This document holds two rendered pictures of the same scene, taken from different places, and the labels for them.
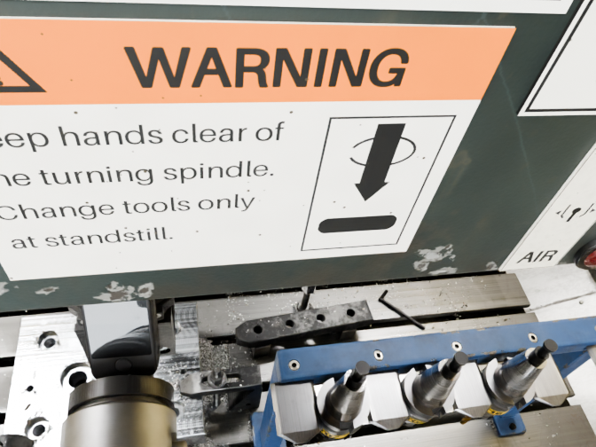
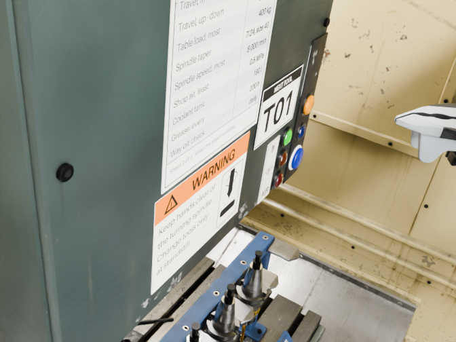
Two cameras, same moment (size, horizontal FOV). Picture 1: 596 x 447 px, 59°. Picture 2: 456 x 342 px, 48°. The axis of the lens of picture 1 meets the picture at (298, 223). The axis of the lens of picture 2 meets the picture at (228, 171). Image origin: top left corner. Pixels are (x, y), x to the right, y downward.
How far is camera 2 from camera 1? 38 cm
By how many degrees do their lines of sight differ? 36
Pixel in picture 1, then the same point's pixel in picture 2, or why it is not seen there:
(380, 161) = (231, 182)
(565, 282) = not seen: hidden behind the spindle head
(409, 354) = (199, 315)
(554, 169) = (261, 160)
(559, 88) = (258, 138)
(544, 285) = not seen: hidden behind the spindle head
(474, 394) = (242, 309)
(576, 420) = (282, 302)
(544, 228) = (264, 180)
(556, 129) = (260, 148)
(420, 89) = (237, 156)
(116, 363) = not seen: outside the picture
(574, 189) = (267, 163)
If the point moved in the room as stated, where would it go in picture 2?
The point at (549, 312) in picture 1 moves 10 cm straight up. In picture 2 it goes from (224, 260) to (227, 238)
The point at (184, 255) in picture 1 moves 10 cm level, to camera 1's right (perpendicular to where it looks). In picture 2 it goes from (191, 250) to (264, 216)
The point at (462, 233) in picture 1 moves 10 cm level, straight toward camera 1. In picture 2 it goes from (248, 195) to (276, 255)
